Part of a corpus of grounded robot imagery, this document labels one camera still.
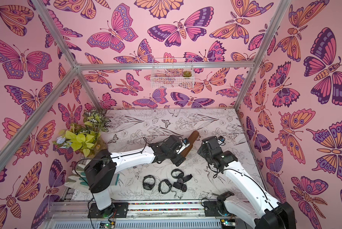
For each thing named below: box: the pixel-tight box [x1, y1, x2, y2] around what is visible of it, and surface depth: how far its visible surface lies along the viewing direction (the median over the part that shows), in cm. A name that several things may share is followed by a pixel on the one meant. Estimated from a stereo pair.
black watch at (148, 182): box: [142, 174, 156, 191], surface depth 85 cm
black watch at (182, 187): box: [172, 182, 187, 192], surface depth 81 cm
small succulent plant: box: [182, 70, 193, 78], surface depth 94 cm
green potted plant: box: [52, 108, 112, 158], surface depth 79 cm
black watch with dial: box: [176, 173, 193, 185], surface depth 84 cm
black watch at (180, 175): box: [171, 168, 185, 179], surface depth 86 cm
